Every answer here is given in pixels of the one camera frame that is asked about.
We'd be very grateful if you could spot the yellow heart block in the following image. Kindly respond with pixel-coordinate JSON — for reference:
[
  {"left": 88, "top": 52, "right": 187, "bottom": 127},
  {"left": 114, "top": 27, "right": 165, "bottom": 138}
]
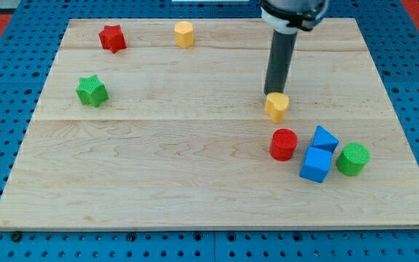
[{"left": 264, "top": 92, "right": 290, "bottom": 124}]

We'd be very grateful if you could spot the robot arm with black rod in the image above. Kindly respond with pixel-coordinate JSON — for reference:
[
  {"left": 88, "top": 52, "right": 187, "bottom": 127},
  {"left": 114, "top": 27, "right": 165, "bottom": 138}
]
[{"left": 260, "top": 0, "right": 330, "bottom": 94}]

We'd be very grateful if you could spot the blue cube block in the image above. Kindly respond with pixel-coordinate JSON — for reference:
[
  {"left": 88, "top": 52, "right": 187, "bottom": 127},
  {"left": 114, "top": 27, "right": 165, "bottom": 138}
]
[{"left": 300, "top": 146, "right": 332, "bottom": 183}]

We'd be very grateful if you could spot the green cylinder block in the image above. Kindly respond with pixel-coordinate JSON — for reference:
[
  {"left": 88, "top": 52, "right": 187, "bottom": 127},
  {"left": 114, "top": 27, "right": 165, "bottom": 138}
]
[{"left": 336, "top": 143, "right": 370, "bottom": 176}]

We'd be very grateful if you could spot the wooden board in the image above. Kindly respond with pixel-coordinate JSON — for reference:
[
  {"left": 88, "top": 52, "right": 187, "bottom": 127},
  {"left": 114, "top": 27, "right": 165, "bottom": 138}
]
[{"left": 0, "top": 18, "right": 419, "bottom": 231}]

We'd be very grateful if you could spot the red cylinder block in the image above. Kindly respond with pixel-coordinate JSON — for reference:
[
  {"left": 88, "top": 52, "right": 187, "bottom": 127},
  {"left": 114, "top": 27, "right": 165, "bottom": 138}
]
[{"left": 269, "top": 129, "right": 298, "bottom": 162}]

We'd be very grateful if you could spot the blue triangle block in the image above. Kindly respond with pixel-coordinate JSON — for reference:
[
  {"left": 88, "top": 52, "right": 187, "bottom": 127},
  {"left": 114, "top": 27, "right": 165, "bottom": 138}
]
[{"left": 311, "top": 125, "right": 340, "bottom": 153}]

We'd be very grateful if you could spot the red star block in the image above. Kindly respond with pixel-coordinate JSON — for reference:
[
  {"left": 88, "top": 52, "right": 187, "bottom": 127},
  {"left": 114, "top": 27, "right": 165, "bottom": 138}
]
[{"left": 99, "top": 25, "right": 127, "bottom": 53}]

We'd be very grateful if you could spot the yellow hexagon block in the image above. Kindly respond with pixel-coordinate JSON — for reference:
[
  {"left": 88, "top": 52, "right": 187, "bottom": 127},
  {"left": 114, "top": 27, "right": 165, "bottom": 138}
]
[{"left": 174, "top": 21, "right": 194, "bottom": 48}]

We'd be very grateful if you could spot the green star block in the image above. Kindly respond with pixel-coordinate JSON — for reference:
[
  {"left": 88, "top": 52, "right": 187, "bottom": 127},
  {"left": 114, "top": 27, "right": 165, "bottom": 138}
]
[{"left": 76, "top": 75, "right": 109, "bottom": 107}]

